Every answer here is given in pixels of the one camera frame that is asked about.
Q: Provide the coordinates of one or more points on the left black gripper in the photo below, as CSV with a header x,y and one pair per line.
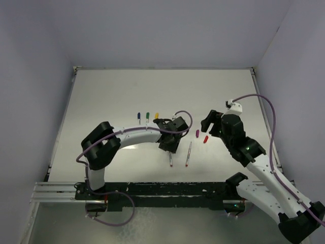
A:
x,y
172,148

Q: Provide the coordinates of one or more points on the red pen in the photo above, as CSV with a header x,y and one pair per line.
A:
x,y
188,154

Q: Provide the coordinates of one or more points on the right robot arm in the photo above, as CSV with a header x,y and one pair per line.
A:
x,y
295,214

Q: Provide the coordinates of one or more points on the green pen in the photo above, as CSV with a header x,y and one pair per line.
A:
x,y
147,120

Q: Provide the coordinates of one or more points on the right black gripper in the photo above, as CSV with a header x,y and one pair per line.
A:
x,y
213,117

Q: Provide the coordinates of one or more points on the purple pen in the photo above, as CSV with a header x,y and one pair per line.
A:
x,y
170,159

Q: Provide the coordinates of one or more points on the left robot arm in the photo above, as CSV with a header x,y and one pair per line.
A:
x,y
102,144

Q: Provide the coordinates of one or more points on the aluminium rail frame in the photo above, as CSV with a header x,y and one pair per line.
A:
x,y
52,192

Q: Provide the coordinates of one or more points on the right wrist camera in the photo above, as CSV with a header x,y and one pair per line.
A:
x,y
233,107

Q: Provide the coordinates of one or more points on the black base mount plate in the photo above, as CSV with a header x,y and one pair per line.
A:
x,y
114,196

